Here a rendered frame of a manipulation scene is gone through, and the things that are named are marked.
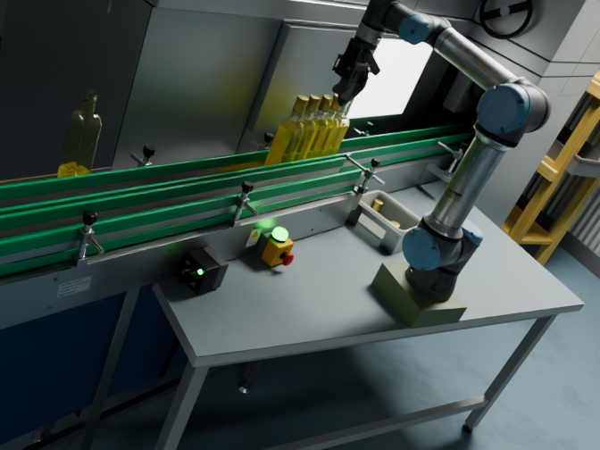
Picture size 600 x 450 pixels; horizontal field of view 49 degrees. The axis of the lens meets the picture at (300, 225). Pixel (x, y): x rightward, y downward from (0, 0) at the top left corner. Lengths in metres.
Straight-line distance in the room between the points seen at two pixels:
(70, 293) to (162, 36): 0.65
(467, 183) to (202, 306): 0.73
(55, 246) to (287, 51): 0.92
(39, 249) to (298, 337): 0.66
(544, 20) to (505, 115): 1.21
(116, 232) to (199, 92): 0.53
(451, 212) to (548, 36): 1.22
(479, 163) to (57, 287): 1.02
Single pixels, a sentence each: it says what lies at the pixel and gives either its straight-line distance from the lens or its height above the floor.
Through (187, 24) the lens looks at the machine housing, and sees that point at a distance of 1.73.
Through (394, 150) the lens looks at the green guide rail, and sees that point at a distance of 2.49.
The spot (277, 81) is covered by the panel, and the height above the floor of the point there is 1.15.
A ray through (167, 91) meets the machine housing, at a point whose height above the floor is 1.11.
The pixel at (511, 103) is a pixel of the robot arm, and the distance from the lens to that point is 1.65.
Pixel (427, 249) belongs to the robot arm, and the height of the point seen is 1.01.
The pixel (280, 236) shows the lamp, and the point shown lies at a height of 0.85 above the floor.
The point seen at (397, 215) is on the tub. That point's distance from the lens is 2.37.
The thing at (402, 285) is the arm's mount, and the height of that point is 0.82.
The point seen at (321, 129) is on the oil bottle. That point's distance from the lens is 2.04.
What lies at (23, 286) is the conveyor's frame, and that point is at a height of 0.86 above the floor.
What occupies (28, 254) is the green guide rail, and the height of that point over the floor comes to 0.92.
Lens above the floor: 1.77
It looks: 29 degrees down
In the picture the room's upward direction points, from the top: 24 degrees clockwise
